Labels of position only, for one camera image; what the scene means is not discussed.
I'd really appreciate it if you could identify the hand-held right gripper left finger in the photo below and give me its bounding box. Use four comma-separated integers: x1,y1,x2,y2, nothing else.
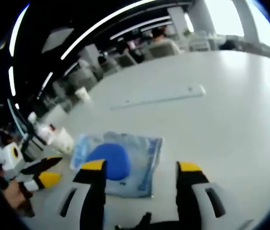
58,159,107,230

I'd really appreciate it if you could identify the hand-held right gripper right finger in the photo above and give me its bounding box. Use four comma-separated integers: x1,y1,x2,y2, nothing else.
175,161,228,230

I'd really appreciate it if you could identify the white paper cup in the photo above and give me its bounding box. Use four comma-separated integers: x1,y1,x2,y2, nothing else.
50,126,75,154
74,87,90,103

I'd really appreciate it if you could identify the clear plastic water bottle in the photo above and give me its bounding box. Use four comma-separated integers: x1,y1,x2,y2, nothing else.
28,112,59,145

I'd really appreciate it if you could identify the black cable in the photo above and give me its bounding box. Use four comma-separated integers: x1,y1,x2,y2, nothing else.
114,211,181,230

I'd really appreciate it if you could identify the clear bag with blue item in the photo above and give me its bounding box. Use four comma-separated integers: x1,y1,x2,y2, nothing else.
69,131,164,199

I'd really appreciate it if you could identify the person's left hand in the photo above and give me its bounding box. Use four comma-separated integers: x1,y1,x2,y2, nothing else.
5,182,35,218

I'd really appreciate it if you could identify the white ceiling panel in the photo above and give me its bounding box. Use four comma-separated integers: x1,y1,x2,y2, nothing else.
41,27,75,54

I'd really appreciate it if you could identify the grey office chair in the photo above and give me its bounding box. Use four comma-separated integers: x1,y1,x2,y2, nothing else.
146,39,181,61

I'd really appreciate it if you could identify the long ceiling light strip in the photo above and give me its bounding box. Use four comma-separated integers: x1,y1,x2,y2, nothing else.
60,0,161,61

